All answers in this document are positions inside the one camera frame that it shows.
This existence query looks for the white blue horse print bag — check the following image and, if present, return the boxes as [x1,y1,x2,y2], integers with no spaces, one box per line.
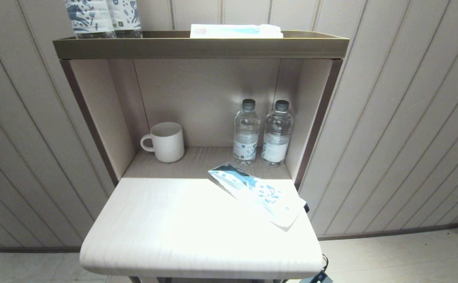
[207,163,307,232]

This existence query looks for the clear water bottle black cap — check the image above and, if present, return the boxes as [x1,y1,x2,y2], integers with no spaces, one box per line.
[233,99,261,166]
[261,100,294,167]

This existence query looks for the beige wooden shelf cabinet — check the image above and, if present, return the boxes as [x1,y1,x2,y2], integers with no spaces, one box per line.
[52,31,349,283]

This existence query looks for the white ribbed mug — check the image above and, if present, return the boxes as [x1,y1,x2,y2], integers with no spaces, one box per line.
[140,122,185,163]

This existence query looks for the flat white blue packet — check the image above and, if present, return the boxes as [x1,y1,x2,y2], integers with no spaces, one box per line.
[190,24,284,39]

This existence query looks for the patterned bags on top shelf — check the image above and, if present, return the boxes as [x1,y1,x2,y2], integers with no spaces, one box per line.
[66,0,117,39]

